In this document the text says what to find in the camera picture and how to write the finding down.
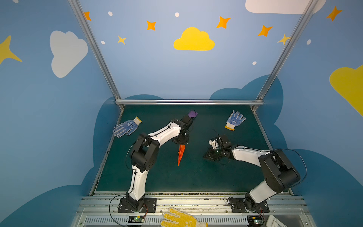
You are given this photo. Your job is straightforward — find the purple pink toy spatula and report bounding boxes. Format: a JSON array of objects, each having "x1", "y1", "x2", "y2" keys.
[{"x1": 188, "y1": 110, "x2": 198, "y2": 118}]

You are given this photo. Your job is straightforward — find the right aluminium frame post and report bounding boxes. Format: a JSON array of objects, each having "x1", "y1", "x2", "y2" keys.
[{"x1": 251, "y1": 0, "x2": 319, "y2": 113}]

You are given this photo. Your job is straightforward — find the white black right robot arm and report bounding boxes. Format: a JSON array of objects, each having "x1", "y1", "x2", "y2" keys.
[{"x1": 203, "y1": 135, "x2": 301, "y2": 211}]

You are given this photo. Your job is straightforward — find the aluminium frame post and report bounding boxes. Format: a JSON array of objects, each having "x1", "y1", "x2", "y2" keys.
[
  {"x1": 251, "y1": 0, "x2": 319, "y2": 113},
  {"x1": 68, "y1": 0, "x2": 122, "y2": 101}
]

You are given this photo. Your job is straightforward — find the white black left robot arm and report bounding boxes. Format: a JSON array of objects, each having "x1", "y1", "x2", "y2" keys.
[{"x1": 125, "y1": 110, "x2": 198, "y2": 211}]

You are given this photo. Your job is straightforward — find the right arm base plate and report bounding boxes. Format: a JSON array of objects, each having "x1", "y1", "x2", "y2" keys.
[{"x1": 227, "y1": 197, "x2": 270, "y2": 213}]

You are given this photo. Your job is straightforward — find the horizontal aluminium frame rail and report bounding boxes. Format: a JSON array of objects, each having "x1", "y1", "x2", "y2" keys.
[{"x1": 115, "y1": 99, "x2": 264, "y2": 106}]

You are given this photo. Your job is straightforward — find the orange square paper sheet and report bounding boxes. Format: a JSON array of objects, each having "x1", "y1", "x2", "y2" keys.
[{"x1": 178, "y1": 145, "x2": 186, "y2": 166}]

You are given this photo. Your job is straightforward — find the yellow dotted glove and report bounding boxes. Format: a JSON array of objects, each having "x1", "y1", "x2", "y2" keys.
[{"x1": 160, "y1": 207, "x2": 209, "y2": 227}]

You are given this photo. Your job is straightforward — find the blue dotted glove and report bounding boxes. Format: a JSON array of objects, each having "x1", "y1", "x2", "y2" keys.
[
  {"x1": 225, "y1": 110, "x2": 246, "y2": 131},
  {"x1": 113, "y1": 116, "x2": 142, "y2": 138}
]

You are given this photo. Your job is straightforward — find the right green circuit board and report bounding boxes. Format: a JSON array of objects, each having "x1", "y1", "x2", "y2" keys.
[{"x1": 247, "y1": 216, "x2": 264, "y2": 227}]

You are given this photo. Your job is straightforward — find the blue dotted glove right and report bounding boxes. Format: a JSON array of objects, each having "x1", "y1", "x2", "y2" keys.
[{"x1": 225, "y1": 110, "x2": 246, "y2": 131}]

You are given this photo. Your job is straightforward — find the white object bottom right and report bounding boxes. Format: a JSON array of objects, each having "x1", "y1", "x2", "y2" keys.
[{"x1": 265, "y1": 215, "x2": 286, "y2": 227}]

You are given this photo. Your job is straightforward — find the green circuit board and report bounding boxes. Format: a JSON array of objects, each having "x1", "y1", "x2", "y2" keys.
[
  {"x1": 128, "y1": 216, "x2": 146, "y2": 224},
  {"x1": 247, "y1": 216, "x2": 264, "y2": 227}
]

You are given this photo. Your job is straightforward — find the left green circuit board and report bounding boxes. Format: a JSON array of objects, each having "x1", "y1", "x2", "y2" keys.
[{"x1": 128, "y1": 216, "x2": 146, "y2": 224}]

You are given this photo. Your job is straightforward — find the left aluminium frame post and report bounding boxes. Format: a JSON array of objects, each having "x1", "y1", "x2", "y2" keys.
[{"x1": 68, "y1": 0, "x2": 122, "y2": 101}]

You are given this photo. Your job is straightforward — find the blue dotted glove left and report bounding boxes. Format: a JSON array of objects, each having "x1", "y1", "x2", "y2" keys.
[{"x1": 113, "y1": 116, "x2": 142, "y2": 138}]

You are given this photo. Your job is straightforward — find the aluminium front rail base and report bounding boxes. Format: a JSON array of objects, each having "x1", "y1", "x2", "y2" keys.
[{"x1": 71, "y1": 192, "x2": 316, "y2": 227}]

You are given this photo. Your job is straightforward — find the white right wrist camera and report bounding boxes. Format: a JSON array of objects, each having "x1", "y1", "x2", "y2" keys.
[{"x1": 209, "y1": 139, "x2": 219, "y2": 150}]

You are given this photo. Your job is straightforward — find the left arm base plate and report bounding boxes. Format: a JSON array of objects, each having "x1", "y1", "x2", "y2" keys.
[{"x1": 117, "y1": 198, "x2": 157, "y2": 213}]

